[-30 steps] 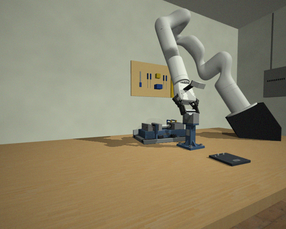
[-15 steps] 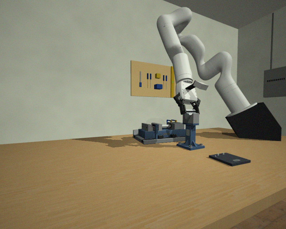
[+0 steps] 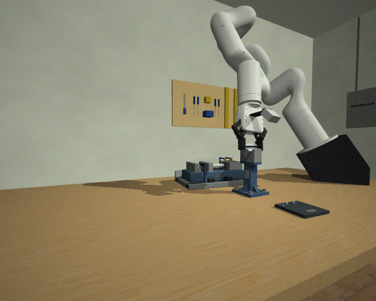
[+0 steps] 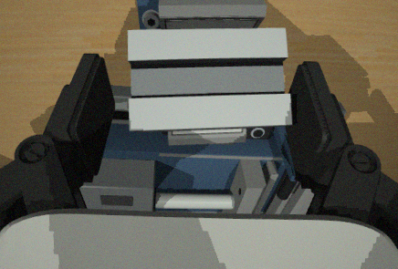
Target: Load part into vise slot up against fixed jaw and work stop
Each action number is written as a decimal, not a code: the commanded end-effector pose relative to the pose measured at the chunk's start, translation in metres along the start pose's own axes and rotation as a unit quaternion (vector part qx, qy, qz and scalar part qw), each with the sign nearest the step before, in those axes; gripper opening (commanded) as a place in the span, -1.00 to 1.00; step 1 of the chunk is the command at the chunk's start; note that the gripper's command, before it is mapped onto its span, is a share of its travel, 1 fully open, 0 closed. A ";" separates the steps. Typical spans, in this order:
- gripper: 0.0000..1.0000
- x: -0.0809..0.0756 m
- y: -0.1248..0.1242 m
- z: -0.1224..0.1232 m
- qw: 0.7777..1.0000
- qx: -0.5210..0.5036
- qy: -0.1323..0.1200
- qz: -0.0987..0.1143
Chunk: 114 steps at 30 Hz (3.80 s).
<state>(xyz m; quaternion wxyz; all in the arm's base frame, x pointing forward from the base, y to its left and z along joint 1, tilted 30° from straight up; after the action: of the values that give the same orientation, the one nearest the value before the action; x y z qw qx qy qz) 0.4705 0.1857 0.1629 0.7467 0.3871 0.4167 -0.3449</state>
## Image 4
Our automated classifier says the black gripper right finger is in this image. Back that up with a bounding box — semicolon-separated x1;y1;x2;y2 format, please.
285;61;398;249

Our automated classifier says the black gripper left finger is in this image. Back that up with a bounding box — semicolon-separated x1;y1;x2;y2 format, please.
0;54;115;232

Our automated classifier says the dark grey slotted block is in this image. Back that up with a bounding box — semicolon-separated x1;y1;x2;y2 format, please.
128;28;292;132

